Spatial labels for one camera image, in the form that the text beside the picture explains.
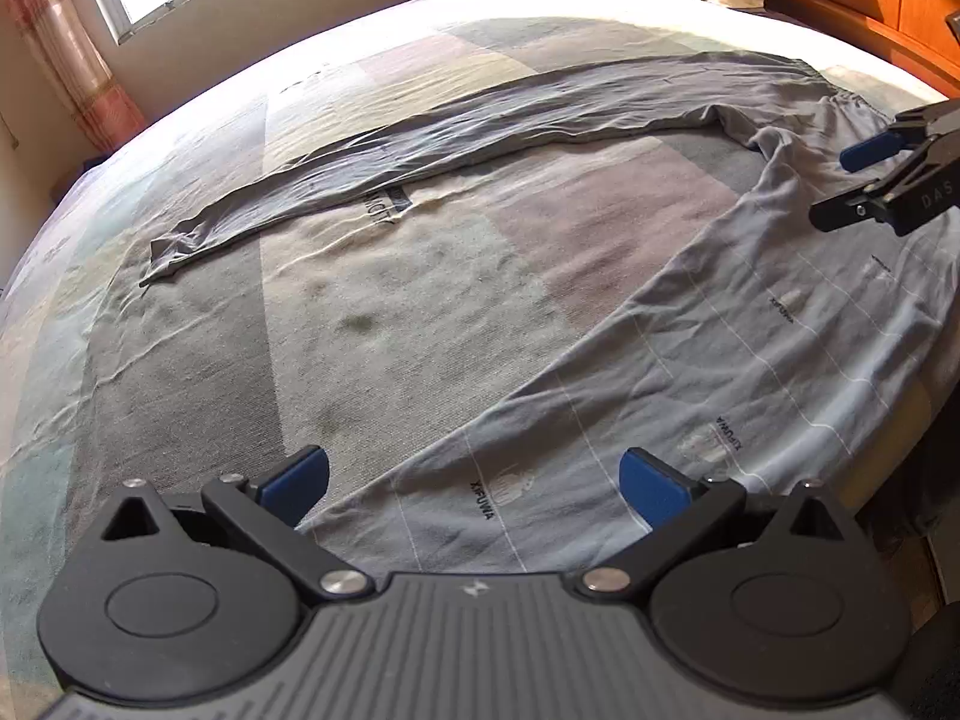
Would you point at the pink striped curtain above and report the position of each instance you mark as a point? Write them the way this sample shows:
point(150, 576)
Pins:
point(52, 45)

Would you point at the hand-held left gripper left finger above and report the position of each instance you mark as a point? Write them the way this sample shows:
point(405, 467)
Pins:
point(296, 480)

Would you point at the grey pants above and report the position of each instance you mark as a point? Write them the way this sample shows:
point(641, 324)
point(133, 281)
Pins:
point(750, 360)

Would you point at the wooden headboard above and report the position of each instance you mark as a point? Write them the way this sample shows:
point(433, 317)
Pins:
point(877, 0)

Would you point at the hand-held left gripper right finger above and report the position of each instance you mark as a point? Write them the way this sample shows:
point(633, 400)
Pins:
point(652, 487)

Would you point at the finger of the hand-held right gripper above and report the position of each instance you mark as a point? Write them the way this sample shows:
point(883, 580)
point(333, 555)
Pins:
point(870, 151)
point(847, 211)

